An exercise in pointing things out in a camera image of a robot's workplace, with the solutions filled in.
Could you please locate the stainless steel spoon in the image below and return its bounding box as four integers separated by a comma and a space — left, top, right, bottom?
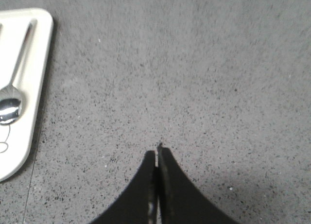
0, 19, 37, 125

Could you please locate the cream rabbit print tray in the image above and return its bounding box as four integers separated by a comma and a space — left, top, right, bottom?
0, 8, 53, 181

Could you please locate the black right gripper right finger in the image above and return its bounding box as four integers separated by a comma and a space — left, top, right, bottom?
157, 144, 236, 224

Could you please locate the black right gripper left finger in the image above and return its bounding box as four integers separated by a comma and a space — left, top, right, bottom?
92, 151, 156, 224

